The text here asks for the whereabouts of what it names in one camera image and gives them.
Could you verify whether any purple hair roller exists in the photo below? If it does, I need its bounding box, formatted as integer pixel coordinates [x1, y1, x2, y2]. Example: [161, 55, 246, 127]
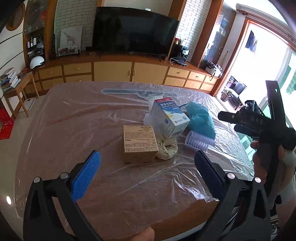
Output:
[185, 131, 215, 152]

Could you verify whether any brown cardboard box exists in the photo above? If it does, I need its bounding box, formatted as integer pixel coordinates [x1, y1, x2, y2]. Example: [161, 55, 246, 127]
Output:
[123, 125, 159, 163]

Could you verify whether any person right hand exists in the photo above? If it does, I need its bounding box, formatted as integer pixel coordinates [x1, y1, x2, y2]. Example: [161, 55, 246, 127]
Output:
[250, 141, 292, 186]

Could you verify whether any person left hand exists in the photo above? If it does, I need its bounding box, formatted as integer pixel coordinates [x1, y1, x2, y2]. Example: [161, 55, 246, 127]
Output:
[130, 227, 155, 241]

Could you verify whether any white blue medicine box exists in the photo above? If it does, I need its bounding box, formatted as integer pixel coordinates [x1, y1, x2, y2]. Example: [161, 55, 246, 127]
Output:
[150, 97, 190, 139]

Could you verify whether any translucent plastic container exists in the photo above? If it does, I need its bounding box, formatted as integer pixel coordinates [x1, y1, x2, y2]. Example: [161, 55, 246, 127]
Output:
[143, 95, 164, 126]

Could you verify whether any red plastic crate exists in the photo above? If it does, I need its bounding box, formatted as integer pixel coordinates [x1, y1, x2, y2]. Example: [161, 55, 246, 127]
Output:
[0, 108, 14, 140]

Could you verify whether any small wooden side table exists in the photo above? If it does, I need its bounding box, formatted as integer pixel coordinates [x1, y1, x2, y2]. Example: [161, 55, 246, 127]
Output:
[4, 71, 40, 119]

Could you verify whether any black coffee machine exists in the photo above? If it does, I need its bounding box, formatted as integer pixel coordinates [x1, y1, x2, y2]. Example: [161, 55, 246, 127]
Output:
[174, 45, 190, 66]

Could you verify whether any stack of books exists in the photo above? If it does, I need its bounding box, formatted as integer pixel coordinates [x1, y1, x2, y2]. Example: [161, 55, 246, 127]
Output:
[1, 67, 21, 92]

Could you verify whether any white helmet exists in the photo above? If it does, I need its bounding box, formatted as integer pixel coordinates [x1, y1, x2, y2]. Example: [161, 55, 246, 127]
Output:
[30, 56, 45, 69]

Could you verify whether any giraffe picture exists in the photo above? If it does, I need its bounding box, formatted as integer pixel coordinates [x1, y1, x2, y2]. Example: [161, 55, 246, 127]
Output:
[60, 25, 83, 50]

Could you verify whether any black flat screen television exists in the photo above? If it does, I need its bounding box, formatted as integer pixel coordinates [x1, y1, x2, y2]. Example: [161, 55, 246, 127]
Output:
[92, 6, 179, 57]

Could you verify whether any blue drawstring bag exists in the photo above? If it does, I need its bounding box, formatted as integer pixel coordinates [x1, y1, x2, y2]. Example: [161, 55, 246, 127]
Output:
[185, 102, 216, 140]

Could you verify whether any flower picture frame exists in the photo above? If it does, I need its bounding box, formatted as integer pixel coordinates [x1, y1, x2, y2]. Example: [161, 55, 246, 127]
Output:
[58, 45, 78, 56]

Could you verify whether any round wooden wall frame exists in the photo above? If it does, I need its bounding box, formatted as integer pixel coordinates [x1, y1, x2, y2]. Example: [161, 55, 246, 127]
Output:
[6, 3, 26, 31]

